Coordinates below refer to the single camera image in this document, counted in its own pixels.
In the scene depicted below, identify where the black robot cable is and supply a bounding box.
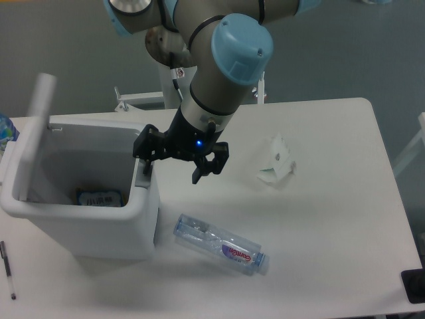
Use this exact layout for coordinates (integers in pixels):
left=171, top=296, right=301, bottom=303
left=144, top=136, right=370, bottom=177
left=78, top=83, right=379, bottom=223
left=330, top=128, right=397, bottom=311
left=168, top=51, right=185, bottom=104

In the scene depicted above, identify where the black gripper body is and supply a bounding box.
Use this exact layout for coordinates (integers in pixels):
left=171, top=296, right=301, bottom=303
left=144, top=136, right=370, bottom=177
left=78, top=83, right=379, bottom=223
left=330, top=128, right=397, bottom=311
left=165, top=106, right=231, bottom=162

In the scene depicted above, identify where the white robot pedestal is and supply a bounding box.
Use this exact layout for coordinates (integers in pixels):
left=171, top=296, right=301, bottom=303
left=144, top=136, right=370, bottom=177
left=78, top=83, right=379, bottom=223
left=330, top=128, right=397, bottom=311
left=114, top=26, right=268, bottom=112

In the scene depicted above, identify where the black gel pen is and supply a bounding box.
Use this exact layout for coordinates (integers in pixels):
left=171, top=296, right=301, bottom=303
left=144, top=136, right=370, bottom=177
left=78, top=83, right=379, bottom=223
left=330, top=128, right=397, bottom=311
left=1, top=241, right=17, bottom=300

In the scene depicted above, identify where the crumpled white paper package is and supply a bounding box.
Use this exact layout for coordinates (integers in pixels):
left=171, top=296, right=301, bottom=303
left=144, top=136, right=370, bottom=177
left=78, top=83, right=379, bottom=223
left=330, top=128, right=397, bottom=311
left=256, top=133, right=296, bottom=184

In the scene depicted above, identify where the white plastic trash can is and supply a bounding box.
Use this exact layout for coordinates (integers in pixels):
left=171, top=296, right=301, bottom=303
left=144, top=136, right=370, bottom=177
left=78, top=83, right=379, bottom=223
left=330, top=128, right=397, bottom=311
left=1, top=73, right=159, bottom=260

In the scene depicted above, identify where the black device at edge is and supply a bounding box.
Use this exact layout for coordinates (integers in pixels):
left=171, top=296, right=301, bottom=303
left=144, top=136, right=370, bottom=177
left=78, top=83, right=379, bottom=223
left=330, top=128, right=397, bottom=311
left=401, top=268, right=424, bottom=304

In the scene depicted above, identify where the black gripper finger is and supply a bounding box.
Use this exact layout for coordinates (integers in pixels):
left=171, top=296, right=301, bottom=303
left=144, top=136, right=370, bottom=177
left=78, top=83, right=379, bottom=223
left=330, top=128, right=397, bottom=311
left=192, top=142, right=229, bottom=184
left=133, top=124, right=169, bottom=175

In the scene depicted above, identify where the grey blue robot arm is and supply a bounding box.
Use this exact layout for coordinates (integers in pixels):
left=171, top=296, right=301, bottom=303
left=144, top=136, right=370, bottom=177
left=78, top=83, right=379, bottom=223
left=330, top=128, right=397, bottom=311
left=104, top=1, right=319, bottom=183

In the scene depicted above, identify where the blue snack package in bin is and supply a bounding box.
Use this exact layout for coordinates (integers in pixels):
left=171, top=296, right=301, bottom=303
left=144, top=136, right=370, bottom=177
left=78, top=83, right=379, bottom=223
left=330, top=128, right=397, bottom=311
left=76, top=189, right=125, bottom=207

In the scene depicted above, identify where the white frame at right edge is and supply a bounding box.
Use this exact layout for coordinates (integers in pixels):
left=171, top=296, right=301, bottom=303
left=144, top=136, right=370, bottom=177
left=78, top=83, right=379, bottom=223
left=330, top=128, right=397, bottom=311
left=392, top=113, right=424, bottom=178

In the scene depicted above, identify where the blue capped bottle at edge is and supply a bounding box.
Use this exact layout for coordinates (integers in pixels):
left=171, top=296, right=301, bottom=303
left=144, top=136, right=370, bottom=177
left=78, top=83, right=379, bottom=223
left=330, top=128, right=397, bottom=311
left=0, top=114, right=20, bottom=156

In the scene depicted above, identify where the clear plastic water bottle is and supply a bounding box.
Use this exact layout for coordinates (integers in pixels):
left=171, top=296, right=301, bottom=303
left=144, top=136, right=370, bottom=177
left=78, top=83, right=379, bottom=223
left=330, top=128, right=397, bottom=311
left=173, top=214, right=270, bottom=276

